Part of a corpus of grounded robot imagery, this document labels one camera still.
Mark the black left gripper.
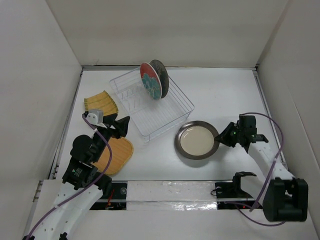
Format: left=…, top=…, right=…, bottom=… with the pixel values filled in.
left=92, top=112, right=129, bottom=162

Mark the orange bamboo tray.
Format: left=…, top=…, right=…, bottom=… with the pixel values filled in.
left=93, top=137, right=134, bottom=176

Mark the green-rimmed bamboo tray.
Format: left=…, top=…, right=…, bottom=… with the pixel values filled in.
left=84, top=90, right=119, bottom=116

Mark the brown-rimmed cream plate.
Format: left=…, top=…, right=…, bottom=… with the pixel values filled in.
left=174, top=120, right=220, bottom=161

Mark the teal and red floral plate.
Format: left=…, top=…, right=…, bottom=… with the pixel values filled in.
left=139, top=62, right=162, bottom=100

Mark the grey reindeer plate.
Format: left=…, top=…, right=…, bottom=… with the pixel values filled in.
left=150, top=59, right=170, bottom=99

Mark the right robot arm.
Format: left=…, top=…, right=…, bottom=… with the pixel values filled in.
left=214, top=113, right=309, bottom=222

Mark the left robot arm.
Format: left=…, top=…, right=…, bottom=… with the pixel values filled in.
left=24, top=110, right=130, bottom=240

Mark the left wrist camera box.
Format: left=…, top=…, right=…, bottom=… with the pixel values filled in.
left=84, top=108, right=104, bottom=125

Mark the white wire dish rack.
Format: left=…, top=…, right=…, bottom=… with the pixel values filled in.
left=109, top=68, right=195, bottom=142

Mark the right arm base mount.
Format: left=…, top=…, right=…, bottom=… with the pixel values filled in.
left=210, top=171, right=262, bottom=210

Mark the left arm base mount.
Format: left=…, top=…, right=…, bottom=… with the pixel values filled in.
left=90, top=181, right=128, bottom=211

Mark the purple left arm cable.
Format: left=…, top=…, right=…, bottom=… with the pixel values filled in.
left=24, top=113, right=113, bottom=240

